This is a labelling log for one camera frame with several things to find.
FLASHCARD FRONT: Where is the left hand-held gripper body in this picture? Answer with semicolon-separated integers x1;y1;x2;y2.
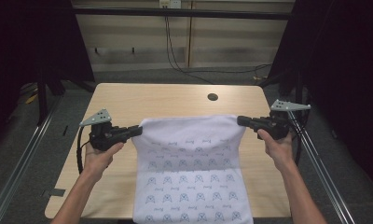
79;107;130;152

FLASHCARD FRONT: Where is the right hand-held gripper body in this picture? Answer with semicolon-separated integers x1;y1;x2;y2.
253;99;311;141

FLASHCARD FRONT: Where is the white patterned towel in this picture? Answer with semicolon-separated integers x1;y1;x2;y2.
131;114;255;224

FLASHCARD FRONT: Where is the person's right hand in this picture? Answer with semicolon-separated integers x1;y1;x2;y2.
256;128;297;174

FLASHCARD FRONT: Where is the person's left hand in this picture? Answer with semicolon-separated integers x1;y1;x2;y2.
81;141;125;183

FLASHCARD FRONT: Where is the black metal stand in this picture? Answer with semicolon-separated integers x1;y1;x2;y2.
35;69;49;127

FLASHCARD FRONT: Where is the grey tape strip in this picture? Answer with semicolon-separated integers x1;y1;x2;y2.
48;188;66;198

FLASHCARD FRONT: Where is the yellow object on floor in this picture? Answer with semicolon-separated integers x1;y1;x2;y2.
24;92;39;105

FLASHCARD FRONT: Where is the black curtain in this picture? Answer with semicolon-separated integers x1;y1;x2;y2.
0;0;96;153
267;0;373;195

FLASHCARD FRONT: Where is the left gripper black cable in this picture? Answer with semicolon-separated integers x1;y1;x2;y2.
76;125;92;175

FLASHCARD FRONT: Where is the aluminium floor rail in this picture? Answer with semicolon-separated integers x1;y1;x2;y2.
0;92;62;224
281;97;358;224

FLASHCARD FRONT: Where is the black wall cable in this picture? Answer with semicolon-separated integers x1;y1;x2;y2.
164;15;273;85

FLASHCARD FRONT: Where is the black horizontal frame bar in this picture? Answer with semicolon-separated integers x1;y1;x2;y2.
72;7;293;21

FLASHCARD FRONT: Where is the white wall power outlet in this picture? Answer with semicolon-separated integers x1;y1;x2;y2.
159;0;183;9

